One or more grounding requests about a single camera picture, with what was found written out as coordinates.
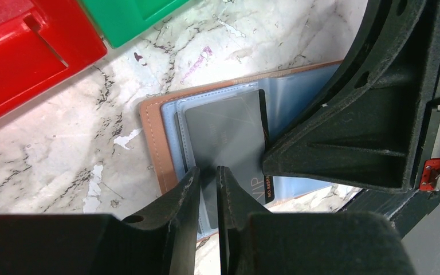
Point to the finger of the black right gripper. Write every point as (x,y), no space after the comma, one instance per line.
(363,128)

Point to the tan leather card holder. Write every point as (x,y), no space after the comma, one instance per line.
(287,93)

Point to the green plastic bin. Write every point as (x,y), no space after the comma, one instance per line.
(122,20)

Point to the left red plastic bin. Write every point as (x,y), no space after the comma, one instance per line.
(42,43)

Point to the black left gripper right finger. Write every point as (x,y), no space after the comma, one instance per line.
(254,240)

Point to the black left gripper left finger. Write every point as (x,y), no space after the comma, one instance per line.
(158,239)

